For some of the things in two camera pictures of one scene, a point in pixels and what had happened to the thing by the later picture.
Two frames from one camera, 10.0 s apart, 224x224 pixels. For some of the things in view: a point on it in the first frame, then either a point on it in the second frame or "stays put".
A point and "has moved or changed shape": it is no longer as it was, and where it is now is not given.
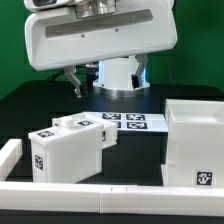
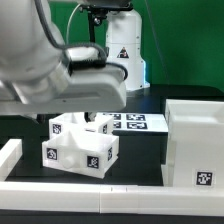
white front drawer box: (68, 153) has moved or changed shape
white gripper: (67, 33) → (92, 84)
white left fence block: (10, 154) stays put
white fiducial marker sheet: (135, 121) stays put
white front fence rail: (108, 198) stays put
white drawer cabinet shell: (195, 144) stays put
